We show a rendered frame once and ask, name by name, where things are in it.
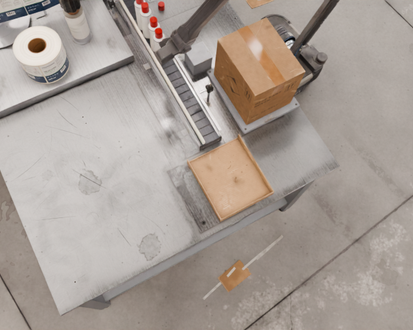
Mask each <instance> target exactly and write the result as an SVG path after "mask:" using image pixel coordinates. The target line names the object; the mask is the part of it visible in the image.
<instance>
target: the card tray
mask: <svg viewBox="0 0 413 330"><path fill-rule="evenodd" d="M187 164H188V166H189V167H190V169H191V171H192V172H193V175H194V176H195V178H196V180H197V182H198V183H199V185H200V187H201V188H202V190H203V192H204V194H205V196H206V198H207V199H208V201H209V203H210V205H211V206H212V209H213V210H214V212H215V214H216V215H217V217H218V219H219V221H220V222H221V221H223V220H225V219H227V218H229V217H231V216H232V215H235V214H236V213H239V212H240V211H242V210H244V209H246V208H248V207H250V206H252V205H253V204H255V203H257V202H259V201H261V200H263V199H265V198H267V197H268V196H271V195H272V194H273V193H274V190H273V188H272V187H271V185H270V184H269V181H268V180H267V179H266V177H265V175H264V173H263V172H262V171H261V169H260V167H259V165H258V164H257V162H256V161H255V159H254V157H253V156H252V154H251V152H250V151H249V150H248V147H247V146H246V144H245V143H244V141H243V139H242V138H241V136H240V135H238V138H236V139H234V140H231V141H229V142H227V143H225V144H223V145H221V146H219V147H217V148H215V149H213V150H211V151H209V152H207V153H205V154H203V155H201V156H199V157H197V158H194V159H193V160H190V161H189V160H188V159H187Z"/></svg>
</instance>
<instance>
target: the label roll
mask: <svg viewBox="0 0 413 330"><path fill-rule="evenodd" d="M13 52H14V55H15V56H16V58H17V60H18V61H19V63H20V65H21V66H22V67H23V69H24V71H25V72H26V74H27V75H28V77H29V78H30V79H31V80H33V81H35V82H37V83H41V84H48V83H54V82H56V81H58V80H60V79H61V78H62V77H63V76H64V75H65V74H66V73H67V72H68V69H69V58H68V55H67V53H66V50H65V48H64V46H63V44H62V41H61V39H60V37H59V35H58V34H57V32H55V31H54V30H53V29H51V28H49V27H45V26H33V27H29V28H28V29H25V30H24V31H22V32H21V33H20V34H19V35H18V36H17V37H16V38H15V40H14V44H13Z"/></svg>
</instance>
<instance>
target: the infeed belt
mask: <svg viewBox="0 0 413 330"><path fill-rule="evenodd" d="M123 2H124V4H125V5H126V7H127V9H128V11H129V12H130V14H131V16H132V17H133V19H134V21H135V22H136V24H137V25H138V23H137V19H136V11H135V6H134V2H135V0H123ZM119 3H120V2H119ZM120 4H121V3H120ZM121 6H122V5H121ZM122 8H123V7H122ZM123 10H124V9H123ZM124 12H125V10H124ZM125 13H126V12H125ZM127 16H128V15H127ZM128 19H129V20H130V18H128ZM130 22H131V21H130ZM131 24H132V22H131ZM132 25H133V24H132ZM133 27H134V26H133ZM134 29H135V27H134ZM135 30H136V29H135ZM136 32H137V31H136ZM137 33H138V32H137ZM138 36H139V35H138ZM139 38H140V36H139ZM140 39H141V38H140ZM145 40H146V41H147V43H148V45H149V47H150V48H151V45H150V39H146V38H145ZM141 41H142V40H141ZM142 42H143V41H142ZM143 44H144V43H143ZM144 46H145V44H144ZM145 47H146V46H145ZM146 50H147V48H146ZM147 51H148V50H147ZM148 53H149V51H148ZM149 55H150V54H149ZM150 56H151V55H150ZM151 58H152V57H151ZM152 59H153V58H152ZM153 61H154V60H153ZM154 63H155V62H154ZM155 65H156V63H155ZM156 66H157V65H156ZM161 67H162V68H163V71H164V72H165V74H166V75H167V77H168V79H169V81H170V82H171V84H172V86H173V87H174V89H175V91H176V93H177V95H178V96H179V98H180V99H181V101H182V103H183V105H184V106H185V108H186V110H187V111H188V113H189V115H190V117H191V118H192V120H193V122H194V123H195V125H196V127H197V129H198V130H199V132H200V134H201V135H202V137H203V139H204V141H205V144H202V143H201V144H202V146H204V145H206V144H208V143H210V142H212V141H214V140H216V139H218V138H219V136H218V134H217V133H216V131H215V129H214V128H213V126H212V125H211V123H210V121H209V119H208V117H207V116H206V114H205V112H204V111H203V109H202V107H201V106H200V104H199V102H198V101H197V99H196V97H195V96H194V94H193V92H192V91H191V89H190V87H189V86H188V84H187V82H186V80H185V79H184V77H183V76H182V74H181V73H180V70H179V69H178V67H177V66H176V64H175V63H174V60H173V59H171V60H170V61H168V62H167V63H165V64H163V65H161ZM157 69H158V70H159V68H158V67H157ZM159 72H160V71H159ZM160 74H161V72H160ZM161 75H162V74H161ZM162 77H163V76H162ZM163 78H164V77H163ZM164 80H165V79H164ZM165 82H166V80H165ZM166 83H167V82H166ZM167 86H168V84H167ZM168 87H169V86H168ZM169 89H170V88H169ZM170 91H171V89H170ZM171 92H172V91H171ZM172 95H173V96H174V94H173V93H172ZM174 98H175V96H174ZM175 99H176V98H175ZM176 101H177V100H176ZM177 103H178V101H177ZM178 105H179V106H180V104H178ZM180 108H181V107H180ZM181 110H182V108H181ZM182 111H183V110H182ZM183 113H184V112H183ZM184 115H185V113H184ZM185 116H186V115H185ZM186 119H187V117H186ZM187 120H188V119H187ZM188 122H189V121H188ZM189 123H190V122H189ZM190 125H191V124H190ZM191 127H192V125H191ZM192 128H193V127H192ZM193 131H194V132H195V130H194V129H193ZM195 134H196V133H195ZM196 136H197V134H196ZM197 137H198V136H197ZM198 139H199V137H198ZM199 141H200V139H199ZM200 142H201V141H200Z"/></svg>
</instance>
